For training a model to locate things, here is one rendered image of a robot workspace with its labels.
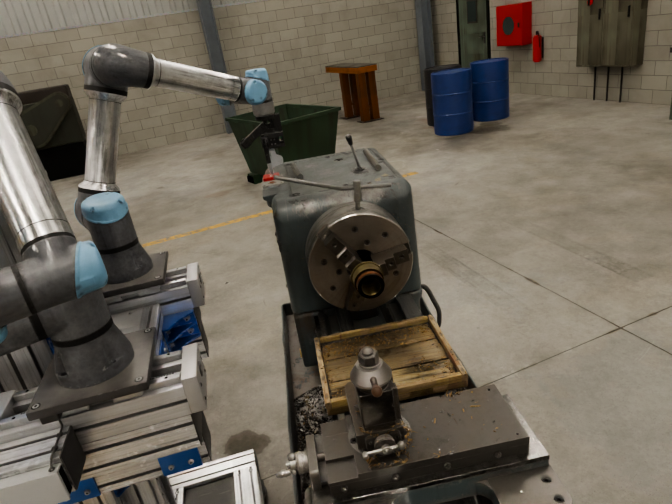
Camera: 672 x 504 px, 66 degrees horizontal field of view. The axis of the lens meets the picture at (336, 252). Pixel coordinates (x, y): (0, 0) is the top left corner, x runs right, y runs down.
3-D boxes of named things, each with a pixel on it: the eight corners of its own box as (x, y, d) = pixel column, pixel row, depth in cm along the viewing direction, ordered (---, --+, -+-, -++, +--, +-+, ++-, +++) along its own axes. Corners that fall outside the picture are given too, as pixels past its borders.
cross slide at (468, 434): (306, 440, 112) (302, 424, 110) (496, 399, 114) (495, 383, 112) (313, 504, 96) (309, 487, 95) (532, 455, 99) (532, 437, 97)
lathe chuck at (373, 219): (308, 302, 165) (302, 208, 153) (404, 292, 168) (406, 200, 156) (311, 315, 157) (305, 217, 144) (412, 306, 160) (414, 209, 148)
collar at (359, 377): (347, 368, 101) (345, 355, 100) (386, 359, 101) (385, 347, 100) (354, 393, 94) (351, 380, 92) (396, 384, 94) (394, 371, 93)
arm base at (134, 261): (96, 288, 144) (83, 257, 140) (105, 268, 158) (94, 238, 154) (150, 276, 147) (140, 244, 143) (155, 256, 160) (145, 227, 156)
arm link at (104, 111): (80, 236, 148) (92, 37, 138) (70, 225, 160) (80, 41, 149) (124, 237, 155) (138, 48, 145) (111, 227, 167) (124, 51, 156)
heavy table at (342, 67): (331, 115, 1099) (324, 66, 1059) (350, 111, 1112) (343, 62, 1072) (363, 123, 959) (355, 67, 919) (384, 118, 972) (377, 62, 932)
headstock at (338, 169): (281, 250, 228) (263, 164, 212) (386, 230, 231) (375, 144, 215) (287, 317, 173) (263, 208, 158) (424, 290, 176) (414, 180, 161)
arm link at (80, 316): (118, 323, 102) (95, 262, 96) (44, 353, 95) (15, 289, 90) (104, 303, 111) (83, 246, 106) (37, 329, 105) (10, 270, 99)
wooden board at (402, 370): (315, 348, 154) (313, 337, 152) (432, 325, 156) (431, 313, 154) (327, 416, 126) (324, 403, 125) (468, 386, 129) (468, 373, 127)
